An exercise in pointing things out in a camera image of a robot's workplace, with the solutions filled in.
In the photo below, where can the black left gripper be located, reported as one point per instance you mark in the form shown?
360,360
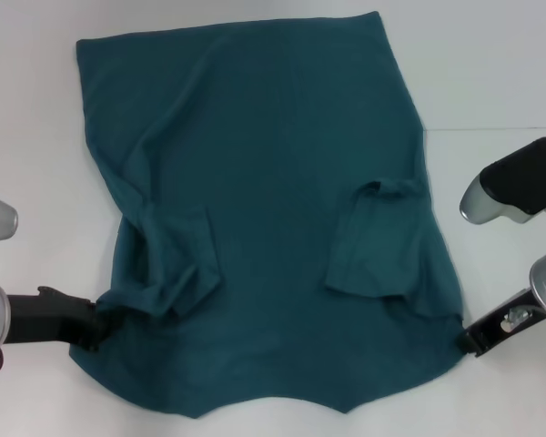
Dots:
50,318

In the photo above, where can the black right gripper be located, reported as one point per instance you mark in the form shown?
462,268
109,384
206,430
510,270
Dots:
491,330

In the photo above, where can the teal blue shirt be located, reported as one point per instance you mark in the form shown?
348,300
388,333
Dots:
273,182

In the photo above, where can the right wrist silver knob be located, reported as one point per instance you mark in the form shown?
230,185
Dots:
514,318

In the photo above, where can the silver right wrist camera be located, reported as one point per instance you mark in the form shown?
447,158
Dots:
518,182

